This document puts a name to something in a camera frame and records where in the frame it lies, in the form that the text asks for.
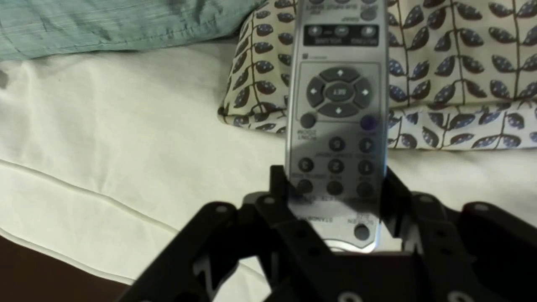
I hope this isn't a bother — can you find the teal pillow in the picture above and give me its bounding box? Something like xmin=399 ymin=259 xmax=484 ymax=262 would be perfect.
xmin=0 ymin=0 xmax=268 ymax=62

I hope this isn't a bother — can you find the grey remote control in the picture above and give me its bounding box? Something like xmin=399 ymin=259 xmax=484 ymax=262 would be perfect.
xmin=284 ymin=0 xmax=392 ymax=255

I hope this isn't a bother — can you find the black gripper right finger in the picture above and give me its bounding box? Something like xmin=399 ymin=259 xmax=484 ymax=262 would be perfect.
xmin=380 ymin=167 xmax=537 ymax=302

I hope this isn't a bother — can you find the leaf patterned pillow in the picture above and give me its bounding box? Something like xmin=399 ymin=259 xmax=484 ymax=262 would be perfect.
xmin=217 ymin=0 xmax=537 ymax=153

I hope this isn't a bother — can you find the white sofa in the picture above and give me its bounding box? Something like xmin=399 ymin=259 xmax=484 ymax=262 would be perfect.
xmin=0 ymin=39 xmax=537 ymax=302

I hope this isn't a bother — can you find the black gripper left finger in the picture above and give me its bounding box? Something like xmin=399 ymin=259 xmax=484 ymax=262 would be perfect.
xmin=117 ymin=163 xmax=340 ymax=302

